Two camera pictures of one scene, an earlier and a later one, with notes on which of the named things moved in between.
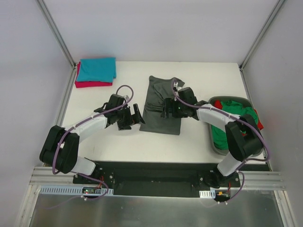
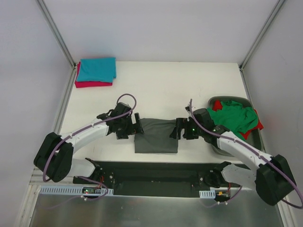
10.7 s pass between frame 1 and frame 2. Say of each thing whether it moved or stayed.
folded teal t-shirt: stayed
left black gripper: moved
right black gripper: moved
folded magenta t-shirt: stayed
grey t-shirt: moved
